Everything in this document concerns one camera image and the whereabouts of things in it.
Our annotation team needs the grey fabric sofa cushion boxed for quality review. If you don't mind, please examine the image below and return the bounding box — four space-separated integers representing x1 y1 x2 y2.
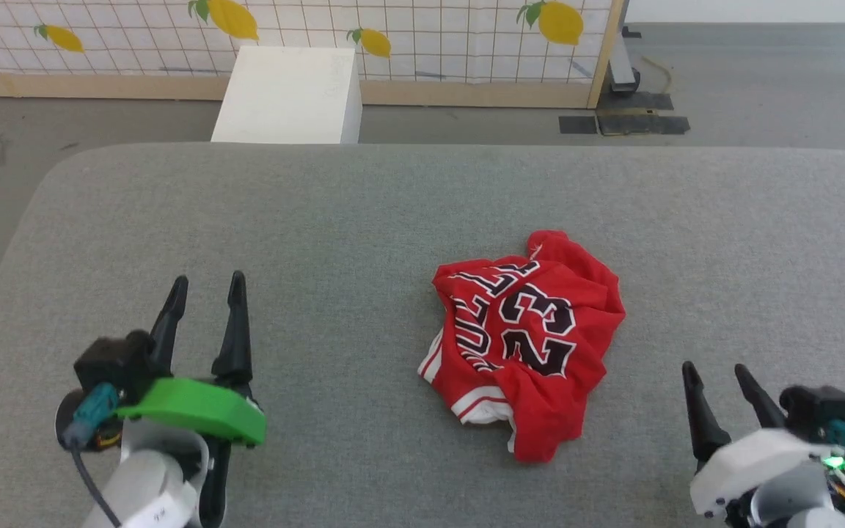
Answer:
0 142 845 528

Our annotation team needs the white rectangular box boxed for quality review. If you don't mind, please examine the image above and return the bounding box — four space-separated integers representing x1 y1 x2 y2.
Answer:
211 45 364 145

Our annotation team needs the black metal stand foot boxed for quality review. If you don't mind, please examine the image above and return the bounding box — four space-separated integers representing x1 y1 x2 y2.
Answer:
607 25 644 95

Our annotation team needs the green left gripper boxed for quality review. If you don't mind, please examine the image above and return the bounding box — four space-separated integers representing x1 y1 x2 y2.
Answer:
116 270 268 528

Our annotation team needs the black floor mat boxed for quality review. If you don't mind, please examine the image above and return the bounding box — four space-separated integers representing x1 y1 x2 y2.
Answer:
558 91 692 137

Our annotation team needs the yellow floor cable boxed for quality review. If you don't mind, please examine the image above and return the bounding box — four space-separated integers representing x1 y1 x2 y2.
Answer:
638 56 678 97

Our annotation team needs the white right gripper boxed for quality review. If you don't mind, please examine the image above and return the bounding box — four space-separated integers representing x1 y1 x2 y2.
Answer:
681 360 835 518

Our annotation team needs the red basketball jersey number 23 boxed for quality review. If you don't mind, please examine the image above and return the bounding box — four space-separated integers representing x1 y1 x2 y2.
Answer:
417 230 626 464

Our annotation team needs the grid partition with lemon pictures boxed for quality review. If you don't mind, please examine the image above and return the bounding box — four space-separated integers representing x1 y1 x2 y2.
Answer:
0 0 626 110

